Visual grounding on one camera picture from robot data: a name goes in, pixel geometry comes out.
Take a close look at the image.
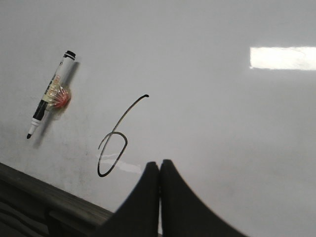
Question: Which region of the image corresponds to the red magnet taped to marker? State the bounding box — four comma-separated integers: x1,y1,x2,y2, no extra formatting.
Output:
48,84,71,109

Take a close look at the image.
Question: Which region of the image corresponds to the metal whiteboard tray rail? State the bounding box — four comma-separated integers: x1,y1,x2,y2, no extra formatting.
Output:
0,164,112,237

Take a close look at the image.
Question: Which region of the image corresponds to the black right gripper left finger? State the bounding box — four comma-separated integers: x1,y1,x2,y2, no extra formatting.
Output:
92,161,159,237

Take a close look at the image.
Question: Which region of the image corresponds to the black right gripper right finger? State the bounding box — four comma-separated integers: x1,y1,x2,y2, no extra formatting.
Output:
159,159,245,237

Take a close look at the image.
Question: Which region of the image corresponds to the white whiteboard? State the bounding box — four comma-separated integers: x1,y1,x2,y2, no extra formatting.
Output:
0,0,316,237

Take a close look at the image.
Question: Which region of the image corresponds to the black whiteboard marker pen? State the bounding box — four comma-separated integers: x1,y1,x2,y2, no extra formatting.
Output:
26,50,76,139

